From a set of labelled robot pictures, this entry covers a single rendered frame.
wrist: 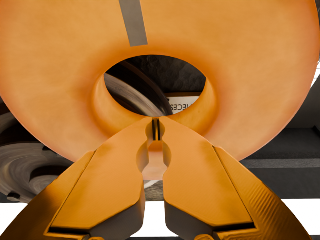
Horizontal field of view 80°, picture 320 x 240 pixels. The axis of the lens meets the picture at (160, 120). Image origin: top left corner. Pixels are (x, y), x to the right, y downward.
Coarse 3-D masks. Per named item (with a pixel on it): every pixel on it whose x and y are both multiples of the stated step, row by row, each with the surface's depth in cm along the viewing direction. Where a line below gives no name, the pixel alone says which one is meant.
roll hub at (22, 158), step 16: (16, 128) 32; (0, 144) 30; (16, 144) 29; (32, 144) 29; (0, 160) 32; (16, 160) 34; (32, 160) 34; (48, 160) 34; (64, 160) 34; (0, 176) 36; (16, 176) 38; (32, 176) 35; (48, 176) 34; (16, 192) 40; (32, 192) 43
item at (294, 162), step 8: (256, 152) 512; (264, 152) 512; (272, 152) 511; (280, 152) 511; (288, 152) 510; (296, 152) 510; (304, 152) 509; (312, 152) 509; (240, 160) 501; (248, 160) 501; (256, 160) 501; (264, 160) 501; (272, 160) 502; (280, 160) 502; (288, 160) 502; (296, 160) 502; (304, 160) 502; (312, 160) 503
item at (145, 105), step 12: (108, 72) 31; (120, 72) 35; (132, 72) 37; (108, 84) 32; (120, 84) 32; (132, 84) 33; (144, 84) 38; (120, 96) 34; (132, 96) 34; (144, 96) 34; (156, 96) 40; (144, 108) 36; (156, 108) 36; (156, 180) 54
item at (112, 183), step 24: (144, 120) 12; (120, 144) 10; (144, 144) 10; (96, 168) 8; (120, 168) 8; (72, 192) 7; (96, 192) 7; (120, 192) 7; (144, 192) 8; (72, 216) 6; (96, 216) 6; (120, 216) 6
